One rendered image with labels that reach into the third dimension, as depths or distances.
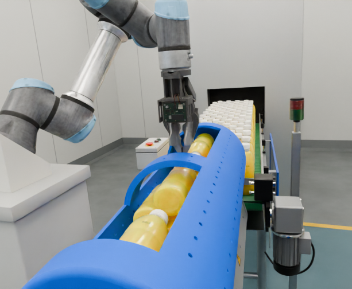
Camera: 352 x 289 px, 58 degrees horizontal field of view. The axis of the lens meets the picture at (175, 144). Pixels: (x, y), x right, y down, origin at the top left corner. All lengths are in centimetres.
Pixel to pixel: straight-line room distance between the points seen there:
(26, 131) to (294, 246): 111
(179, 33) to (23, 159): 54
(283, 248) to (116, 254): 114
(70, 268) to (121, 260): 6
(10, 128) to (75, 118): 19
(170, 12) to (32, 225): 63
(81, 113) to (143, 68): 479
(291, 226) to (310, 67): 405
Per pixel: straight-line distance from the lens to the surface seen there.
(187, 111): 71
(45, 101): 105
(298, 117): 156
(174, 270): 41
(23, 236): 91
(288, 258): 150
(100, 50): 113
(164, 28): 73
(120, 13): 79
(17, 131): 99
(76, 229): 107
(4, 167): 93
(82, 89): 109
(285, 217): 140
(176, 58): 73
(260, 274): 189
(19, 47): 439
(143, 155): 141
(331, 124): 540
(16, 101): 104
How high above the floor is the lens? 145
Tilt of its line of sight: 14 degrees down
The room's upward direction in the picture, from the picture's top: 4 degrees counter-clockwise
